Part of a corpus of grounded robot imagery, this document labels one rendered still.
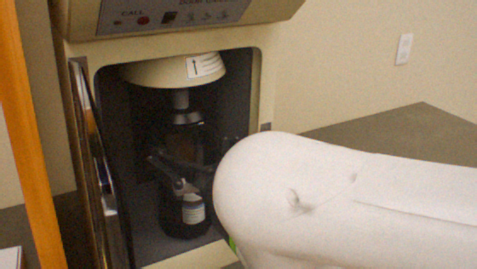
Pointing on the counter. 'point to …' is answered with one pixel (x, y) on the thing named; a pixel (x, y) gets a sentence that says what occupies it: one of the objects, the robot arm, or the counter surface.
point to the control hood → (89, 23)
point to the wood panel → (27, 141)
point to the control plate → (135, 8)
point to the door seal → (113, 177)
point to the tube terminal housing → (267, 74)
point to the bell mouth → (175, 71)
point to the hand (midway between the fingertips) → (182, 139)
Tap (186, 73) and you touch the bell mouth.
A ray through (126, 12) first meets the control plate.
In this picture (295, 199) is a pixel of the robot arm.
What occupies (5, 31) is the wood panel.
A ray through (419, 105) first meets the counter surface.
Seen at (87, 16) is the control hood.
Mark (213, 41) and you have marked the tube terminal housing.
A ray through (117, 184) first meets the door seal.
